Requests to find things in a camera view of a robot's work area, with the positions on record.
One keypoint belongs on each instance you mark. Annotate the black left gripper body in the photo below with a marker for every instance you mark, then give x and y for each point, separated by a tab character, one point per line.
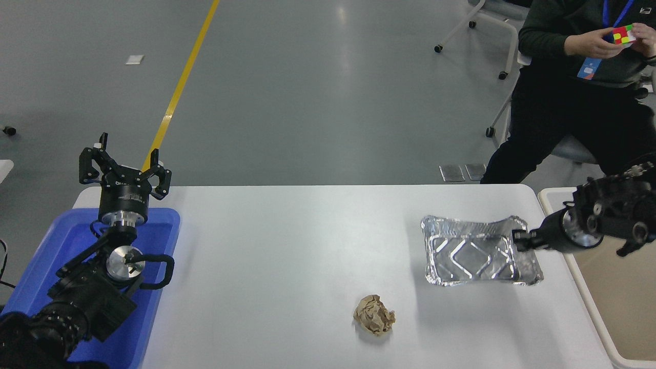
124	197

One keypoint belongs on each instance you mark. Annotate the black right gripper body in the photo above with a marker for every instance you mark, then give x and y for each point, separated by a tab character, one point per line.
553	236

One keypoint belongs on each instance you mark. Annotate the silver foil tray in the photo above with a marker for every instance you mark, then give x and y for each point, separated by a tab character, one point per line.
469	256

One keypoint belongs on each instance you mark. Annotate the colourful puzzle cube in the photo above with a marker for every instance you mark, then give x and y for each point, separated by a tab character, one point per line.
623	35

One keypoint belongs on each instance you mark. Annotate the metal floor plate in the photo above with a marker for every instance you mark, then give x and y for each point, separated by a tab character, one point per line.
475	171
452	172

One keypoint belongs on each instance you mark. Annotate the person's right hand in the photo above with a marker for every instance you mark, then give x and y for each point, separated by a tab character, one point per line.
589	43

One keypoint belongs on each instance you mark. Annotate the person's left hand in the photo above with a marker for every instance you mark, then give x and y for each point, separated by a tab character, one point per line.
647	41

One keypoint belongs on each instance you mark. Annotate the blue plastic tray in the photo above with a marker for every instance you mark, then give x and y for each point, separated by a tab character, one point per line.
159	230

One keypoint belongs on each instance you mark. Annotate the white furniture edge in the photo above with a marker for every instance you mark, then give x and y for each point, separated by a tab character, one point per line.
4	169

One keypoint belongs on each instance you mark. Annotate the black caster wheel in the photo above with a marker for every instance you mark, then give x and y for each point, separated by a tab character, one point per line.
9	130

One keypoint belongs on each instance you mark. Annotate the person's grey wheeled chair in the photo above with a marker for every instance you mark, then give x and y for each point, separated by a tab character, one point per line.
574	148

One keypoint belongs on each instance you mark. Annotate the large pale bin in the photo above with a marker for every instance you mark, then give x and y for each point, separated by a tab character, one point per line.
625	307

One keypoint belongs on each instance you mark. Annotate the person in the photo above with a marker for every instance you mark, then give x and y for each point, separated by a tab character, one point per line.
553	102

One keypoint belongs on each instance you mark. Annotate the crumpled tan paper ball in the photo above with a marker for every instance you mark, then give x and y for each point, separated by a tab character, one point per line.
374	315

